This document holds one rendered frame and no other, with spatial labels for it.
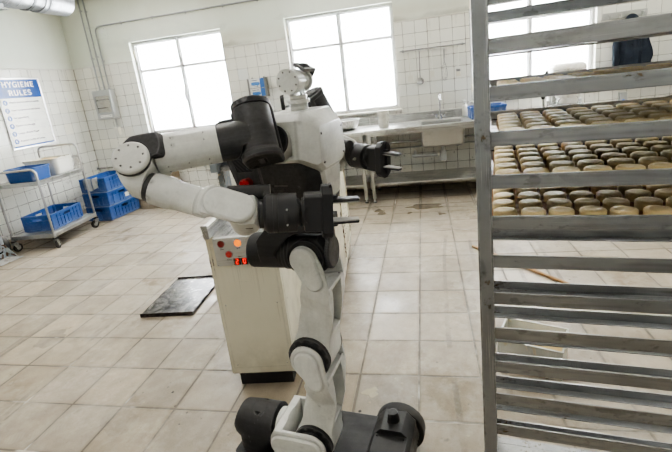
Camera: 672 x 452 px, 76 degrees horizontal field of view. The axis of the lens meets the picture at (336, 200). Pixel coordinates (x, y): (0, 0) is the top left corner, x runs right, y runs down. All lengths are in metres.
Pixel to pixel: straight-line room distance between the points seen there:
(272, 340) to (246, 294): 0.28
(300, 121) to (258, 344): 1.45
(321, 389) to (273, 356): 0.88
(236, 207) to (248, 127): 0.21
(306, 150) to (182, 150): 0.31
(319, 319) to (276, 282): 0.76
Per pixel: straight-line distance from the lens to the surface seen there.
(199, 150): 1.02
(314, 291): 1.31
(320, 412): 1.62
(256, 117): 1.03
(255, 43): 6.19
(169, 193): 0.99
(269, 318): 2.22
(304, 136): 1.12
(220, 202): 0.93
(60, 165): 6.20
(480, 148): 0.91
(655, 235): 1.50
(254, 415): 1.78
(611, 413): 1.23
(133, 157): 1.01
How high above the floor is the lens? 1.47
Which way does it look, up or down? 15 degrees down
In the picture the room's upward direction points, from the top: 7 degrees counter-clockwise
